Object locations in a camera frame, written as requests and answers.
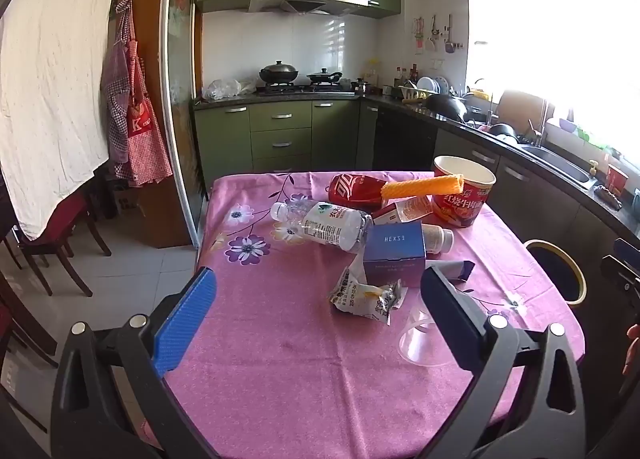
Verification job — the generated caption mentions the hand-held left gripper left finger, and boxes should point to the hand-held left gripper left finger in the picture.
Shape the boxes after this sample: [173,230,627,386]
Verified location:
[50,266,221,459]

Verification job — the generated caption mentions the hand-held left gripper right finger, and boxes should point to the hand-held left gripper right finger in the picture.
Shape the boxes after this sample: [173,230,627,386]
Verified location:
[417,266,587,459]

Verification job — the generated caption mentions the clear plastic cup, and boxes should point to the clear plastic cup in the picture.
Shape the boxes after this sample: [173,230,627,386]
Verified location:
[397,309,458,367]

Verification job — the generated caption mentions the dark blue small carton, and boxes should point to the dark blue small carton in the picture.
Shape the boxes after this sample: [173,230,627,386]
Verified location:
[425,260,476,285]

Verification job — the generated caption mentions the black bin with yellow rim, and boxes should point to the black bin with yellow rim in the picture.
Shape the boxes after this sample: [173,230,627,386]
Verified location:
[522,239,587,307]

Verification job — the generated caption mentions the small bottle with brown contents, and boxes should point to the small bottle with brown contents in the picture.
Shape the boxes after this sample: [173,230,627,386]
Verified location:
[422,224,455,256]

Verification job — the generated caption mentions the blue cardboard box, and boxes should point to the blue cardboard box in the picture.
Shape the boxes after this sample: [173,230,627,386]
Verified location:
[362,222,427,288]

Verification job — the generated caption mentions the snack wrapper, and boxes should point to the snack wrapper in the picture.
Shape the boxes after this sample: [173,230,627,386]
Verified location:
[327,264,408,326]

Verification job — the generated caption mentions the red instant noodle cup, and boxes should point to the red instant noodle cup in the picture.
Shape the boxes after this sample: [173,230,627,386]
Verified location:
[431,156,497,230]

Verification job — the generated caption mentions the white and red paper packet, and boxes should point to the white and red paper packet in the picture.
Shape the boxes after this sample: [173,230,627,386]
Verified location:
[372,195,433,226]

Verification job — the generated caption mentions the orange foam net sleeve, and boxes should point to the orange foam net sleeve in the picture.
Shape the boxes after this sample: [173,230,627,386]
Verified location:
[381,174,466,201]

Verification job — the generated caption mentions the clear plastic water bottle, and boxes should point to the clear plastic water bottle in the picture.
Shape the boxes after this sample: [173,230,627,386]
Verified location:
[270,200,375,255]

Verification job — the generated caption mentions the red soda can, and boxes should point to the red soda can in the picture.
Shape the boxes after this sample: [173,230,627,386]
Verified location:
[327,173,401,210]

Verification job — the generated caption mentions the person's right hand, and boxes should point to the person's right hand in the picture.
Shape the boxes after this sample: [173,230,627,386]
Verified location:
[626,323,640,376]

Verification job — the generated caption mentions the red paper cup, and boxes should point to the red paper cup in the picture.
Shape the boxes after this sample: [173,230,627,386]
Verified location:
[606,163,630,197]

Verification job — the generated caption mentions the pink floral tablecloth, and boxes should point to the pink floral tablecloth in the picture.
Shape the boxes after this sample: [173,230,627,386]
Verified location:
[122,170,586,459]

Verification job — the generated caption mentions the steel sink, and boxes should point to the steel sink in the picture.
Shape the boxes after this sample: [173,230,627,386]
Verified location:
[520,144,598,190]

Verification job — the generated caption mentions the steel faucet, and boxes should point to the steel faucet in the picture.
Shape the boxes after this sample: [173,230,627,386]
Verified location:
[530,99,551,147]

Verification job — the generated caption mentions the wooden chair with red seat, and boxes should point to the wooden chair with red seat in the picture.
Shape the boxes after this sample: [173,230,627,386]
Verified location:
[15,189,113,297]

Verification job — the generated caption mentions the brown cutting board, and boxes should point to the brown cutting board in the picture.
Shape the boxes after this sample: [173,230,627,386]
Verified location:
[497,89,546,132]

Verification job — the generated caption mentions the dark lower cabinets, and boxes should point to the dark lower cabinets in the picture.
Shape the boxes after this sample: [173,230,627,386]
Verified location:
[360,104,640,290]

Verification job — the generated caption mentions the red checked apron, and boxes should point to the red checked apron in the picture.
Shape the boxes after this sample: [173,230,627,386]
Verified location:
[115,39,173,187]

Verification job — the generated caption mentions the green lower cabinets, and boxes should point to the green lower cabinets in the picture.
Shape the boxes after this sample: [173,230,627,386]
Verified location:
[194,99,378,190]

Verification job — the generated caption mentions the large black wok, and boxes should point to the large black wok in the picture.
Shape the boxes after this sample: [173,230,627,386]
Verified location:
[425,93,468,122]

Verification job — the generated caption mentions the purple checked apron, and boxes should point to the purple checked apron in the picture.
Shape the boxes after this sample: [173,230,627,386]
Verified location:
[101,4,138,165]

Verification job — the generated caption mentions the dish rack with plates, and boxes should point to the dish rack with plates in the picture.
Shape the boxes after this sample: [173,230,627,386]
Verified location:
[400,76,451,100]

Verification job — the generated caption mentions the glass sliding door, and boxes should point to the glass sliding door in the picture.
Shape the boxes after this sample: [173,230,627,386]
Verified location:
[160,0,211,250]

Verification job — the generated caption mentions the clear plastic bag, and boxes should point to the clear plastic bag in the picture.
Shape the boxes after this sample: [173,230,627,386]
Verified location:
[202,78,258,101]

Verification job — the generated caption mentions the condiment bottles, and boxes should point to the condiment bottles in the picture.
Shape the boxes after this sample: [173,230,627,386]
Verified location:
[392,64,421,87]

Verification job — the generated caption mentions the gas stove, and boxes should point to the gas stove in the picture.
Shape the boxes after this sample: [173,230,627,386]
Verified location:
[257,82,356,96]

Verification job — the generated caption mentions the black lidded wok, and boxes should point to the black lidded wok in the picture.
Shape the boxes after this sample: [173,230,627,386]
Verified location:
[258,60,301,86]

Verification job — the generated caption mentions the white hanging sheet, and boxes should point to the white hanging sheet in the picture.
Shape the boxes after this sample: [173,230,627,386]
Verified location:
[0,0,131,242]

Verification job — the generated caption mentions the black lidded frying pan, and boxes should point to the black lidded frying pan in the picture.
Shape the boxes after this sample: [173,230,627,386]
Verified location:
[306,68,344,85]

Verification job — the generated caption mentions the hanging kitchen utensils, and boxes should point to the hanging kitchen utensils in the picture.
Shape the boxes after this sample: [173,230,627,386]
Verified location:
[412,14,463,55]

